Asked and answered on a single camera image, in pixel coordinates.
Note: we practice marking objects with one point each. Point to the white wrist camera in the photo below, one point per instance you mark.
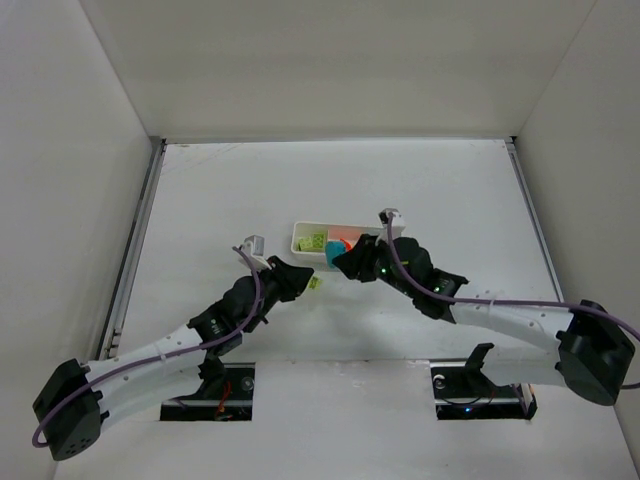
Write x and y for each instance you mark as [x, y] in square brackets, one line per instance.
[393, 225]
[253, 248]

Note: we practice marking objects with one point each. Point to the right aluminium rail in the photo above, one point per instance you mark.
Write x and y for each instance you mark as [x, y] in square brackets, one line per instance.
[511, 147]

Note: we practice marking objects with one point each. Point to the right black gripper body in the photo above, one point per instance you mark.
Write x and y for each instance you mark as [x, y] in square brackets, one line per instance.
[370, 254]

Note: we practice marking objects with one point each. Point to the white three-compartment tray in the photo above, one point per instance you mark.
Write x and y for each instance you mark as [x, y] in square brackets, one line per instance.
[334, 233]

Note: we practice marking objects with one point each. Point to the light green lego brick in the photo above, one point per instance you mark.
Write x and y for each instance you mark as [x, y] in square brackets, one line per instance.
[305, 244]

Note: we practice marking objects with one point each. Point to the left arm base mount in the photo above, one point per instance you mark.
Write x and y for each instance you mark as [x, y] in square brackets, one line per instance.
[228, 397]

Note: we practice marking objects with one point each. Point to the aluminium rail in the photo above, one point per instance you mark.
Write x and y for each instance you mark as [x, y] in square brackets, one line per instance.
[511, 147]
[111, 331]

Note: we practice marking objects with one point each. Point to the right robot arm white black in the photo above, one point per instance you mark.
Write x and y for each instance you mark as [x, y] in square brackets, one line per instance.
[580, 347]

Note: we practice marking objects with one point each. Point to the orange round lego piece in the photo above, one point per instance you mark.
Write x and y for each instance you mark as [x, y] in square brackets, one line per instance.
[348, 245]

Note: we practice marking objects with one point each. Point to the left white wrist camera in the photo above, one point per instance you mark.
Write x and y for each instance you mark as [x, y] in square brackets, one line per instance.
[253, 248]

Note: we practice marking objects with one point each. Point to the left aluminium rail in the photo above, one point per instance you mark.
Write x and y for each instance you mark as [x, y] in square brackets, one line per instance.
[111, 331]

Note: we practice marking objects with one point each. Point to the teal round lego piece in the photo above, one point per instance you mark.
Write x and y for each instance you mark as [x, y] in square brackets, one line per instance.
[334, 249]

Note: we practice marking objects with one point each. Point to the light green long brick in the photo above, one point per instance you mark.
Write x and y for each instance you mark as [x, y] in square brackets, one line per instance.
[318, 241]

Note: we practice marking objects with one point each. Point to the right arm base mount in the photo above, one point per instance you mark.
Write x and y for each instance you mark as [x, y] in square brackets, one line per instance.
[463, 393]

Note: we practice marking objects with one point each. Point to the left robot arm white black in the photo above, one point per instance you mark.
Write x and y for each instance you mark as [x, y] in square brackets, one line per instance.
[80, 401]

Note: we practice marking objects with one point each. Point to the light green small brick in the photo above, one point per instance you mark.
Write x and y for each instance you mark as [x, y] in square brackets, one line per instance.
[315, 283]

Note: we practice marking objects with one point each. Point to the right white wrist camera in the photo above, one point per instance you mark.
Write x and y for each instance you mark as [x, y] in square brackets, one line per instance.
[393, 225]

